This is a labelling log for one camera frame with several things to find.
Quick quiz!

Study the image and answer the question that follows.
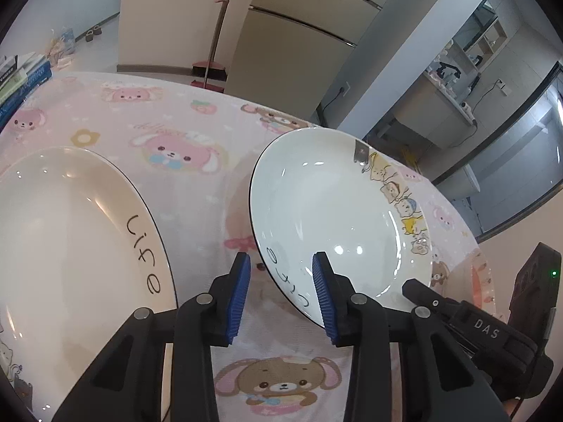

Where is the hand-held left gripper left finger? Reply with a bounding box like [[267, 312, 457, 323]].
[[52, 251, 252, 422]]

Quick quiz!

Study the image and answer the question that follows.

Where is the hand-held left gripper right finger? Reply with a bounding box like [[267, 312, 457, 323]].
[[311, 250, 513, 422]]

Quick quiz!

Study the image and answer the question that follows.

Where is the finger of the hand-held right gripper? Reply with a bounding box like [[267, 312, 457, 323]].
[[401, 277, 463, 318]]

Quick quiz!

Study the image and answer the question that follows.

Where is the pink carrot print bowl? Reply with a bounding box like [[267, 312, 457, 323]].
[[470, 250, 497, 318]]

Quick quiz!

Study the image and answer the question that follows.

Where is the white cartoon print plate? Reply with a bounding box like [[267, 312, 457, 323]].
[[249, 127, 434, 328]]

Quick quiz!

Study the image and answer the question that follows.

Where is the large cream plate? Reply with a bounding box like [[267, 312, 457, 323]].
[[0, 146, 177, 422]]

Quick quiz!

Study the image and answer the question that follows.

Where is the sliding glass door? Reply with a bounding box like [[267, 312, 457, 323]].
[[457, 62, 563, 243]]

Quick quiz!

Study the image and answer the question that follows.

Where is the beige bathroom vanity cabinet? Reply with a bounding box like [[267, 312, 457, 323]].
[[393, 72, 478, 148]]

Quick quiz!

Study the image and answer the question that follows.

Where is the pink cartoon print tablecloth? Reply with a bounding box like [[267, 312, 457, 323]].
[[0, 70, 498, 422]]

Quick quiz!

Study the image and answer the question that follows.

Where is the red dustpan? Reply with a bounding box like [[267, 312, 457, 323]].
[[190, 0, 227, 94]]

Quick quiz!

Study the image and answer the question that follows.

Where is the black faucet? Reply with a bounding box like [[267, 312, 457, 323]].
[[435, 63, 461, 83]]

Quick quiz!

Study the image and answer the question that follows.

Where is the beige refrigerator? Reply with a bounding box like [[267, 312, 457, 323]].
[[116, 0, 412, 117]]

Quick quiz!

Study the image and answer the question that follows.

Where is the mirror cabinet with shelves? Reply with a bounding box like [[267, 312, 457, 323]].
[[453, 0, 511, 71]]

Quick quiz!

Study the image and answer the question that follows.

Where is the stack of books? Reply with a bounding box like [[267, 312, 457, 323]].
[[0, 53, 53, 129]]

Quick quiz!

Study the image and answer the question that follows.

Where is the plastic packaged goods pile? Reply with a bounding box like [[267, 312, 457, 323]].
[[46, 27, 78, 69]]

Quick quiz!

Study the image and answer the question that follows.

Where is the black hair dryer cable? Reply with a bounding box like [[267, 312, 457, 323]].
[[448, 80, 502, 148]]

